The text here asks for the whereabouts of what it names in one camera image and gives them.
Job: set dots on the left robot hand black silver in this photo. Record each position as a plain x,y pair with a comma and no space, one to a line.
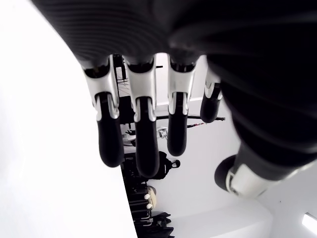
223,37

